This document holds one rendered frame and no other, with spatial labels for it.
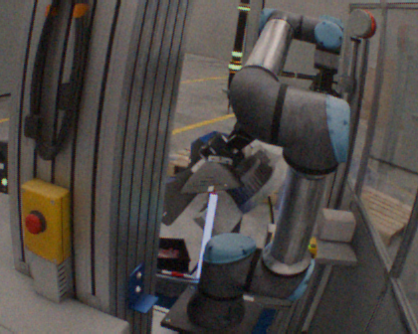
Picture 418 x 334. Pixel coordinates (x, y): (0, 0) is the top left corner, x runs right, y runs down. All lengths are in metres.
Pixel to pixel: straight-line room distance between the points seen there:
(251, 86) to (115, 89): 0.26
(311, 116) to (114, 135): 0.33
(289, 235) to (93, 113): 0.48
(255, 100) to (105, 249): 0.36
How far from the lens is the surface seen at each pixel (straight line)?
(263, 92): 0.86
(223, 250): 1.11
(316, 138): 0.85
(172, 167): 5.04
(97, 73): 0.74
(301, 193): 0.94
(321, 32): 1.18
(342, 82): 2.20
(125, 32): 0.71
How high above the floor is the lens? 1.79
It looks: 19 degrees down
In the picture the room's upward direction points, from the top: 9 degrees clockwise
